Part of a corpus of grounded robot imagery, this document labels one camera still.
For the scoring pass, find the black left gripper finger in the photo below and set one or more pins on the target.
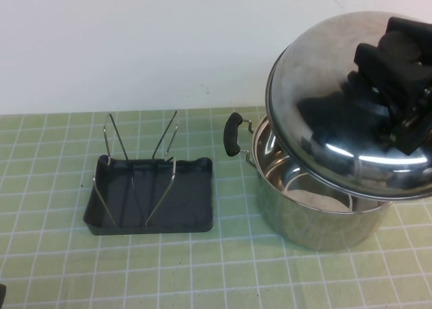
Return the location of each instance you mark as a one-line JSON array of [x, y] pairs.
[[2, 297]]

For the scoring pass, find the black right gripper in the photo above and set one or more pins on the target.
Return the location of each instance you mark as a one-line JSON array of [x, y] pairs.
[[416, 123]]

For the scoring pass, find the steel pot lid black knob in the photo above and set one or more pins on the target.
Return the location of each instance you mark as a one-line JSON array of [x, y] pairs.
[[310, 69]]

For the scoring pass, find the stainless steel cooking pot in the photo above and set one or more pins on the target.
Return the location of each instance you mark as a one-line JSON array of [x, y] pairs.
[[317, 228]]

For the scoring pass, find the green checkered tablecloth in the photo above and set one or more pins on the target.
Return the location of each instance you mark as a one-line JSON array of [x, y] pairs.
[[216, 275]]

